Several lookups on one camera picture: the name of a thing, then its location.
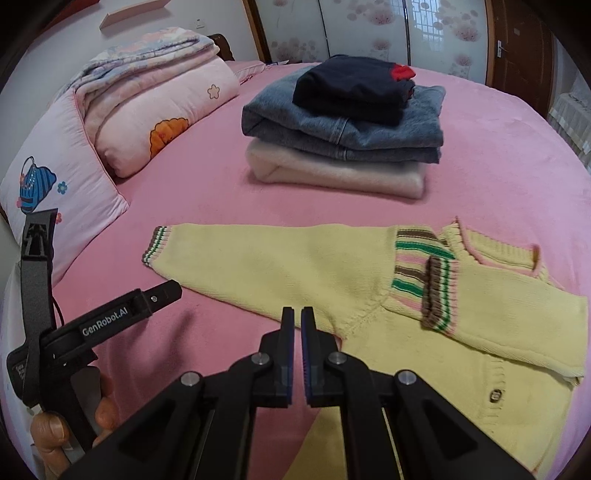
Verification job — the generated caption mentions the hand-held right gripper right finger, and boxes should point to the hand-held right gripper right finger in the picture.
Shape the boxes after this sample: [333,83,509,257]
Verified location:
[301,307,536,480]

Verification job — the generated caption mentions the folded cream fuzzy sweater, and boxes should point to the folded cream fuzzy sweater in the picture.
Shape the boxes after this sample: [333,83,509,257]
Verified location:
[245,138,426,200]

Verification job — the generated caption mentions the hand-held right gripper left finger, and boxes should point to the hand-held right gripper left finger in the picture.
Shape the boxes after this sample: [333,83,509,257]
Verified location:
[60,307,296,480]

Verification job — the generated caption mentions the floral sliding door wardrobe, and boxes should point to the floral sliding door wardrobe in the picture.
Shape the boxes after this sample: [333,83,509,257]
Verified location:
[242,0,495,86]

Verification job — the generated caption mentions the brown wooden door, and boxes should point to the brown wooden door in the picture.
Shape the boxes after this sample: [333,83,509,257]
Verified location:
[485,0,555,116]

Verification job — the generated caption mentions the pink bed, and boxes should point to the pink bed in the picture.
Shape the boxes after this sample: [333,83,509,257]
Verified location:
[0,60,591,480]

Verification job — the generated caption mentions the folded navy garment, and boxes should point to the folded navy garment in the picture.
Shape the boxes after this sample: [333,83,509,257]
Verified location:
[293,54,416,126]

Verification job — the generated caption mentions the pink wall shelf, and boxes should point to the pink wall shelf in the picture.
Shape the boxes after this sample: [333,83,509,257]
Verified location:
[99,0,174,31]

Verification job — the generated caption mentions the folded pink quilt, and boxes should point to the folded pink quilt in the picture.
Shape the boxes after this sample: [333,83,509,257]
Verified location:
[74,58,241,179]

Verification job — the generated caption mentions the dark wooden headboard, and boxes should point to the dark wooden headboard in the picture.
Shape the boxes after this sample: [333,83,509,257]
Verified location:
[208,33,235,63]

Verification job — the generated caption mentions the yellow striped knit sweater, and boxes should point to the yellow striped knit sweater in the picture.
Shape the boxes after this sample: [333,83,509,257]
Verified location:
[142,216,591,474]

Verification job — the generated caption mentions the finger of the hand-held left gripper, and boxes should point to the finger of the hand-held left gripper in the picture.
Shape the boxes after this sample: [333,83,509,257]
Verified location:
[141,280,184,317]

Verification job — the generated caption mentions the folded blue jeans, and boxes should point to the folded blue jeans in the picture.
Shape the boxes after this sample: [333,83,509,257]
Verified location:
[242,74,447,164]

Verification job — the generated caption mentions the pink printed pillow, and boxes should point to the pink printed pillow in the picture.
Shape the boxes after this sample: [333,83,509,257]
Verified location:
[0,88,130,287]

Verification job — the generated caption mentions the person's left hand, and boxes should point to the person's left hand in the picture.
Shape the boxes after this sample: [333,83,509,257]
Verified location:
[30,373,122,474]

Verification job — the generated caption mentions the white lace cover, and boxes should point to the white lace cover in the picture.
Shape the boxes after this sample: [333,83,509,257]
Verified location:
[547,76,591,167]

